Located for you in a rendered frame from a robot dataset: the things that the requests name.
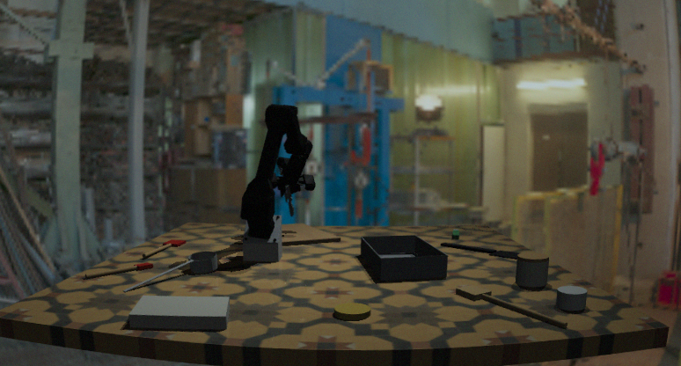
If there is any brown wooden board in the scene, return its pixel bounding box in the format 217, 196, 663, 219
282, 223, 341, 246

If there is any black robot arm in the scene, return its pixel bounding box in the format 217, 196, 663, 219
240, 104, 312, 240

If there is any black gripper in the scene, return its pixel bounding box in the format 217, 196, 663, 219
272, 164, 316, 196

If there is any olive-yellow flat disc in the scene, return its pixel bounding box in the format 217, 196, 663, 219
334, 303, 371, 320

